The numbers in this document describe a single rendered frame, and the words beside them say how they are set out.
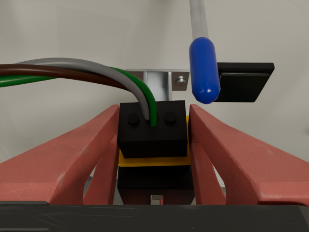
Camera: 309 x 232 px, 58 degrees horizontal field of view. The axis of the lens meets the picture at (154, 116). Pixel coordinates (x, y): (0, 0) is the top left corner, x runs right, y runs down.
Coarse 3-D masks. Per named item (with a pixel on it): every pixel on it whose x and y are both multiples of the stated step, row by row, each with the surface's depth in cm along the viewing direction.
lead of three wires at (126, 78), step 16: (0, 64) 7; (16, 64) 7; (32, 64) 8; (48, 64) 8; (64, 64) 8; (80, 64) 8; (96, 64) 8; (0, 80) 7; (16, 80) 8; (32, 80) 8; (80, 80) 8; (96, 80) 9; (112, 80) 9; (128, 80) 9; (144, 96) 10; (144, 112) 11
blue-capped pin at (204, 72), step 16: (192, 0) 10; (192, 16) 9; (192, 32) 9; (192, 48) 8; (208, 48) 8; (192, 64) 8; (208, 64) 8; (192, 80) 8; (208, 80) 8; (208, 96) 8
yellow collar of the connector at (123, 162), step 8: (120, 152) 14; (120, 160) 13; (128, 160) 13; (136, 160) 13; (144, 160) 13; (152, 160) 13; (160, 160) 13; (168, 160) 13; (176, 160) 13; (184, 160) 13
